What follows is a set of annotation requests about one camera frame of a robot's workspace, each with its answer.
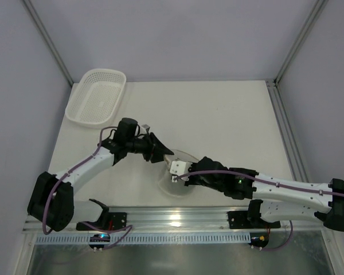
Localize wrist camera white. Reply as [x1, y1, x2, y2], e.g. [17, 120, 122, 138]
[137, 124, 150, 135]
[169, 160, 193, 183]

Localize aluminium frame post right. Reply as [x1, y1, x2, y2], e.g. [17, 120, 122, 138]
[273, 0, 328, 86]

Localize aluminium frame post left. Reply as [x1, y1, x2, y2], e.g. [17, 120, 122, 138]
[20, 0, 74, 87]

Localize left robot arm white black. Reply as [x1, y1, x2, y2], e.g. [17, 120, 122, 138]
[27, 118, 173, 235]

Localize controller board black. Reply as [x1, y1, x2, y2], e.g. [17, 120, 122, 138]
[88, 233, 110, 252]
[248, 233, 269, 250]

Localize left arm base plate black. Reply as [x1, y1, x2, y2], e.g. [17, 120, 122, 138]
[104, 212, 127, 231]

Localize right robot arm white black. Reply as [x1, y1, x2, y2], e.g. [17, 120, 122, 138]
[179, 157, 344, 232]

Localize slotted cable duct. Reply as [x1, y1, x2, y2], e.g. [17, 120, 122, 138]
[35, 232, 250, 245]

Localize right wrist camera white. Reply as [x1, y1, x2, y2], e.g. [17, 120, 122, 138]
[169, 160, 193, 183]

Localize left controller board black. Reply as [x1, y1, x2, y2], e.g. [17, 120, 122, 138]
[88, 233, 110, 252]

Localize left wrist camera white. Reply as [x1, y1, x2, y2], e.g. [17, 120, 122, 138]
[137, 124, 150, 135]

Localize aluminium mounting rail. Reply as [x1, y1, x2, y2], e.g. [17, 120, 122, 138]
[22, 206, 326, 233]

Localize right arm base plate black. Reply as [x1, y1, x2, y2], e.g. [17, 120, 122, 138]
[227, 210, 281, 229]

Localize white perforated plastic basket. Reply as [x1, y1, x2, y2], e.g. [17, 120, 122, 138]
[65, 68, 127, 129]

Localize right controller board black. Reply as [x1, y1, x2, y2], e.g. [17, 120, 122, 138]
[248, 233, 269, 250]

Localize aluminium frame post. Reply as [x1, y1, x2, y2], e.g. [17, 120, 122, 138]
[20, 0, 74, 87]
[273, 0, 328, 86]

